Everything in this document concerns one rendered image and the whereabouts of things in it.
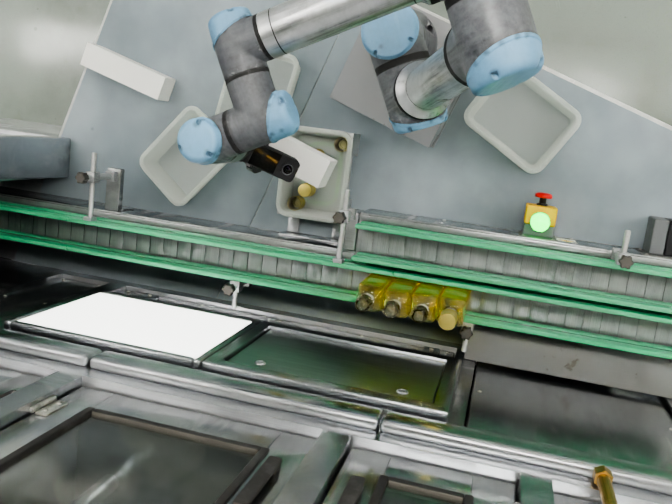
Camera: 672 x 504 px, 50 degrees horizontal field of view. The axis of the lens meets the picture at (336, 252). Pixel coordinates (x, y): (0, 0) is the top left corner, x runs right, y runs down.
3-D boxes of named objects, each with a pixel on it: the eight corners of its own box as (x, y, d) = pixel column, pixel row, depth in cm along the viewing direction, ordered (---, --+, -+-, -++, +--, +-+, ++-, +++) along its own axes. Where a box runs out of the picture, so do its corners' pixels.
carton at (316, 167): (240, 110, 154) (230, 108, 148) (337, 160, 150) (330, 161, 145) (229, 135, 155) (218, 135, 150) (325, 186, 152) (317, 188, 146)
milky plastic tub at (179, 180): (150, 160, 195) (134, 161, 187) (205, 103, 189) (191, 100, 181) (192, 208, 194) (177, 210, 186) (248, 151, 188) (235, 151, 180)
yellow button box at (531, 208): (521, 230, 173) (521, 234, 166) (526, 200, 172) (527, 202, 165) (551, 235, 172) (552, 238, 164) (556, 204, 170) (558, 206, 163)
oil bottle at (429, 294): (419, 300, 168) (405, 321, 148) (422, 277, 167) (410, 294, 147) (442, 305, 167) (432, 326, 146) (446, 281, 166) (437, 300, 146)
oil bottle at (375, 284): (371, 291, 171) (352, 310, 150) (374, 268, 170) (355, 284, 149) (394, 295, 170) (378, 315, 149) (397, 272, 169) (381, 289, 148)
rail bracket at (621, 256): (606, 258, 157) (614, 267, 144) (612, 225, 156) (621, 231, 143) (625, 261, 156) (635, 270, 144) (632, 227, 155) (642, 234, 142)
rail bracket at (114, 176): (117, 213, 195) (68, 221, 173) (122, 151, 192) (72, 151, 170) (133, 216, 194) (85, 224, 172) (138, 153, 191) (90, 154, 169)
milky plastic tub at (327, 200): (285, 211, 186) (274, 214, 178) (294, 125, 183) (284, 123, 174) (349, 221, 183) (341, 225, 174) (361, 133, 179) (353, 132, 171)
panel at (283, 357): (96, 300, 178) (2, 334, 145) (97, 289, 177) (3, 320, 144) (460, 371, 158) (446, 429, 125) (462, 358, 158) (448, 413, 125)
